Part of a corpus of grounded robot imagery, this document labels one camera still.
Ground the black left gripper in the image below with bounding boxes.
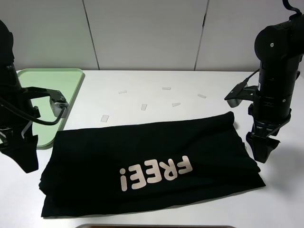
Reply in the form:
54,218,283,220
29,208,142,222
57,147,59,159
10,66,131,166
0,119,38,173

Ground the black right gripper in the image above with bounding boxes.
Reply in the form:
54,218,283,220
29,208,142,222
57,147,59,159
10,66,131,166
246,104,291,163

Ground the black short sleeve t-shirt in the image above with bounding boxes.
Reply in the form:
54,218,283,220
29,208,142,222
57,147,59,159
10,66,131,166
39,112,265,218

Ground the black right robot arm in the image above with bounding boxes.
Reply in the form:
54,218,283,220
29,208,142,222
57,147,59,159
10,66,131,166
246,16,304,163

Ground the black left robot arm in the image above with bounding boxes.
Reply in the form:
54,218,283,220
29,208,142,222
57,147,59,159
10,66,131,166
0,22,38,173

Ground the clear tape piece far left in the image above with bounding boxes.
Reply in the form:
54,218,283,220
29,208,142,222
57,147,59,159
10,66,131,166
101,115,109,123

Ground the clear tape piece centre right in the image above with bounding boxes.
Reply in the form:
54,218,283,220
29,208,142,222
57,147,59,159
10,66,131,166
171,103,181,107

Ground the clear tape piece centre left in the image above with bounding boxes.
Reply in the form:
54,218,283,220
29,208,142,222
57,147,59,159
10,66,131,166
141,104,147,111

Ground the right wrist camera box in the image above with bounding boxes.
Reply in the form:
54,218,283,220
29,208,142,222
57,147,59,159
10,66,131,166
224,81,247,108

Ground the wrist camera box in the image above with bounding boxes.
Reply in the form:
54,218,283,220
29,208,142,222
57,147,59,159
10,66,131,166
47,89,69,118
224,81,247,108

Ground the black left camera cable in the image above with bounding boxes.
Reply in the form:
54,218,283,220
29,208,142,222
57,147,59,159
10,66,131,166
0,97,68,126

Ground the black camera cable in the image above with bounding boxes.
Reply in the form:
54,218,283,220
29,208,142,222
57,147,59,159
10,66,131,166
281,0,304,24
0,97,68,126

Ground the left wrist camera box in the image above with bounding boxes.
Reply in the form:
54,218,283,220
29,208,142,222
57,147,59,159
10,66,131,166
47,89,69,118

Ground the black right camera cable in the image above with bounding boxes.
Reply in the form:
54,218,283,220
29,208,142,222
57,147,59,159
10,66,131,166
281,0,304,24

